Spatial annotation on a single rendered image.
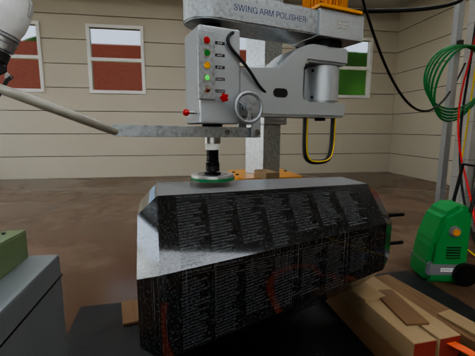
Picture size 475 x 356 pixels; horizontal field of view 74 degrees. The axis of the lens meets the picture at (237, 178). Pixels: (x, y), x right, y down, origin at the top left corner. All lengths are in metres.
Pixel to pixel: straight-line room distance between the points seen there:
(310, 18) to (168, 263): 1.33
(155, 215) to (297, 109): 0.88
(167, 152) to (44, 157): 2.66
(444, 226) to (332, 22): 1.65
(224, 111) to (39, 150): 7.00
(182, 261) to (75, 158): 6.88
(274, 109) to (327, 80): 0.37
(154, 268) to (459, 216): 2.16
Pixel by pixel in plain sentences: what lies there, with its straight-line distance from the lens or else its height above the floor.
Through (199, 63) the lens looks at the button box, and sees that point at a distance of 1.44.
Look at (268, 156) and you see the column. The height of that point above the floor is 0.92.
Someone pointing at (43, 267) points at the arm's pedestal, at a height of 0.80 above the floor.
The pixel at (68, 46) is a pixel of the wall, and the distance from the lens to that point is 8.12.
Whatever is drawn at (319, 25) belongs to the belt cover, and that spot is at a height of 1.63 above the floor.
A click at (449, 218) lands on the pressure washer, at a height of 0.49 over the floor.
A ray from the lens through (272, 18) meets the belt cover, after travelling 1.66.
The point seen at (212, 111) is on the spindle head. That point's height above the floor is 1.19.
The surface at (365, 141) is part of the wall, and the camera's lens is 8.80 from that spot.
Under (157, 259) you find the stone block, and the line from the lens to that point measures 1.24.
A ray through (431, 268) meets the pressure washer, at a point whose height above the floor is 0.12.
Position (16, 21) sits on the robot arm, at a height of 1.48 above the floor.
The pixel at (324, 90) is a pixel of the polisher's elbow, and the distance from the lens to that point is 1.82.
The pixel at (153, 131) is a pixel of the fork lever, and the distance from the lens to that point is 1.43.
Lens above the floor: 1.12
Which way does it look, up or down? 9 degrees down
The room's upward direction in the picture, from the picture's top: straight up
